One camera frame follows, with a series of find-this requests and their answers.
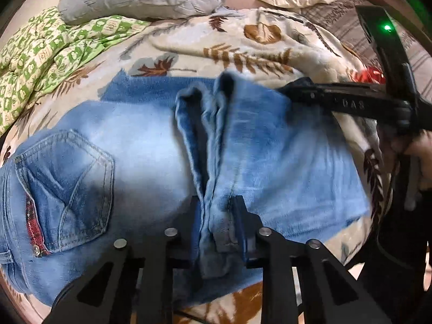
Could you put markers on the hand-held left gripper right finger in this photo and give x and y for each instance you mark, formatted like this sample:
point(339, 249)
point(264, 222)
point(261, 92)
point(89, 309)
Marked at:
point(241, 231)

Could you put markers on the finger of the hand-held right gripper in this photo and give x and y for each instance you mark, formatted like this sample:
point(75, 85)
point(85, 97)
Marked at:
point(300, 91)

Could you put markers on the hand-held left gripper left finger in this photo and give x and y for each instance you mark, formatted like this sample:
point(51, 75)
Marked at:
point(195, 222)

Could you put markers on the blue denim pants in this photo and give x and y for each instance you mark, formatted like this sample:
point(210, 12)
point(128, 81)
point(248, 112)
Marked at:
point(135, 135)

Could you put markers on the person's right hand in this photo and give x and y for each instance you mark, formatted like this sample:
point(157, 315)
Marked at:
point(420, 152)

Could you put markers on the striped floral sofa cushion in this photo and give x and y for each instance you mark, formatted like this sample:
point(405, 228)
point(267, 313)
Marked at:
point(344, 17)

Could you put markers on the leaf print blanket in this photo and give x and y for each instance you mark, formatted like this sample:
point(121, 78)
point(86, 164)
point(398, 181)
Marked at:
point(202, 40)

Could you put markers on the green checked blanket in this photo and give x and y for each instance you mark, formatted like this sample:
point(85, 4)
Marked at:
point(44, 50)

